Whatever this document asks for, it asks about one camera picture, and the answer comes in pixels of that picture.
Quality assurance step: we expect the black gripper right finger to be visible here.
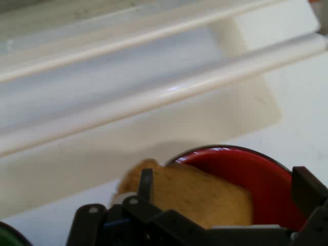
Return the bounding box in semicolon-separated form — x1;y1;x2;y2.
291;166;328;246

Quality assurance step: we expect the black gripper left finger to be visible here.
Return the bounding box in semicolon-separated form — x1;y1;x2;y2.
65;168;207;246

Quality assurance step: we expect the toasted bread slice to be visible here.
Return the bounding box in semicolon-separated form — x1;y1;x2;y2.
110;158;255;229

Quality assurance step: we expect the red bowl with black outside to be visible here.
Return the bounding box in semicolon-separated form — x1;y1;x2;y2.
163;145;308;233

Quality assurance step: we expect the white plastic dish rack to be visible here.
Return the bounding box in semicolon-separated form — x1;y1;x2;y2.
0;0;328;220

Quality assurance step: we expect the green round bowl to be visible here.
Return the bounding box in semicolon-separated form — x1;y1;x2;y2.
0;220;33;246

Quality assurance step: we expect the orange and grey object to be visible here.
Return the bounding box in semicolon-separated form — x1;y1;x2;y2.
308;0;328;34

